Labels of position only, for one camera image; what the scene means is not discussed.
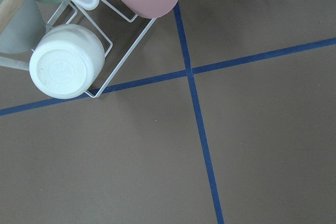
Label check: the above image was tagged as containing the white cup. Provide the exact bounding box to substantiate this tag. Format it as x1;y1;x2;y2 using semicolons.
29;24;105;99

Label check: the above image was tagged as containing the pale grey cup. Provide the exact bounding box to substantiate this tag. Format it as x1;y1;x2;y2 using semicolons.
1;0;46;54

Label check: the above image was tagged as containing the white wire cup rack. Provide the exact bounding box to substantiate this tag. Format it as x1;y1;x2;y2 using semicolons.
0;0;184;99

